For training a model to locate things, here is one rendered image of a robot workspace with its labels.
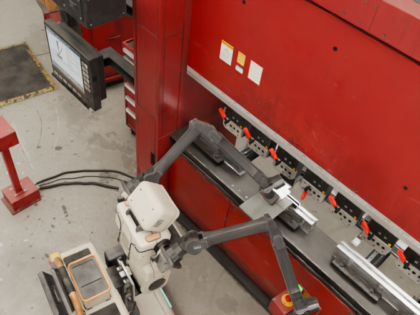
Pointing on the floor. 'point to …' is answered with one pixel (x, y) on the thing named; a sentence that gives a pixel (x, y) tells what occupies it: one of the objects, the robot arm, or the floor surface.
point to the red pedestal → (15, 191)
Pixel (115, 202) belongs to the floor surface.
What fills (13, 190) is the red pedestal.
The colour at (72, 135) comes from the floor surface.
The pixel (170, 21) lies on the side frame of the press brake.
